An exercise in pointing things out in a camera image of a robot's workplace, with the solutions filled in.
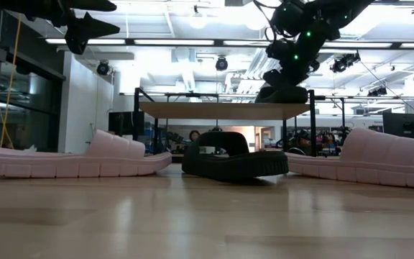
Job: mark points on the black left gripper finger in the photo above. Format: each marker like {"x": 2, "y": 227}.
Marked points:
{"x": 81, "y": 34}
{"x": 88, "y": 5}

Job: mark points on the black slide sandal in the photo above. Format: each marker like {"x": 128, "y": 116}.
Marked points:
{"x": 286, "y": 96}
{"x": 235, "y": 165}

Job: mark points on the pink slide sandal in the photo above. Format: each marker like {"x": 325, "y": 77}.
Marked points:
{"x": 67, "y": 165}
{"x": 372, "y": 158}

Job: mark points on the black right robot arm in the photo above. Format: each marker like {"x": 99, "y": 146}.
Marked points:
{"x": 315, "y": 36}

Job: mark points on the black ceiling spotlight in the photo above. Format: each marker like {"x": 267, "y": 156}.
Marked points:
{"x": 343, "y": 63}
{"x": 221, "y": 64}
{"x": 102, "y": 68}
{"x": 376, "y": 91}

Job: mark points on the person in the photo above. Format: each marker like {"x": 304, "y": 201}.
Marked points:
{"x": 194, "y": 135}
{"x": 327, "y": 142}

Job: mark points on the overhead light bar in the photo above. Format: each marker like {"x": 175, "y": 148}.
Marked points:
{"x": 174, "y": 42}

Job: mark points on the black monitor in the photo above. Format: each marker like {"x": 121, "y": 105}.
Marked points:
{"x": 126, "y": 123}
{"x": 404, "y": 126}

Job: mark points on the white cloth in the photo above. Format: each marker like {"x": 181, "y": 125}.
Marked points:
{"x": 30, "y": 146}

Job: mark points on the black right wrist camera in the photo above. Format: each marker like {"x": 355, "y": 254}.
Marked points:
{"x": 279, "y": 49}

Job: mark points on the silver ventilation duct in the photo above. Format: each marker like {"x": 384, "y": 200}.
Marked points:
{"x": 253, "y": 72}

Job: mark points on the wooden shelf with black frame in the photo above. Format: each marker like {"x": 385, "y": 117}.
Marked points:
{"x": 221, "y": 111}

